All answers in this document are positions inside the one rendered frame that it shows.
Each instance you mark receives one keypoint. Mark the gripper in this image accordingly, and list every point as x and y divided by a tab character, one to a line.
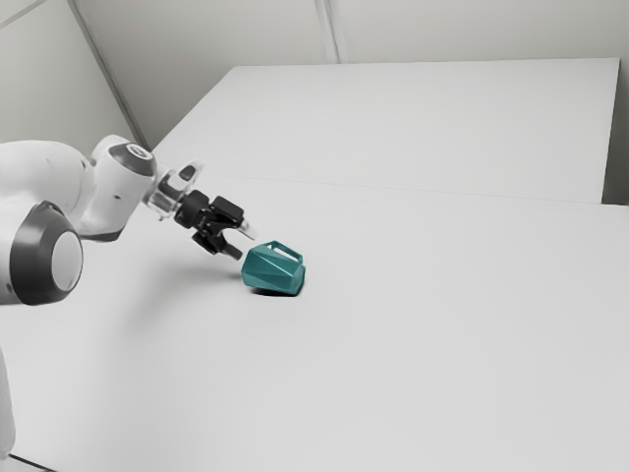
204	211

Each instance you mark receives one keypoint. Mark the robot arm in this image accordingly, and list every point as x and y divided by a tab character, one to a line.
59	196

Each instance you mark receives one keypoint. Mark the teal faceted mug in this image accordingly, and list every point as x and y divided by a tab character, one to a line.
272	270

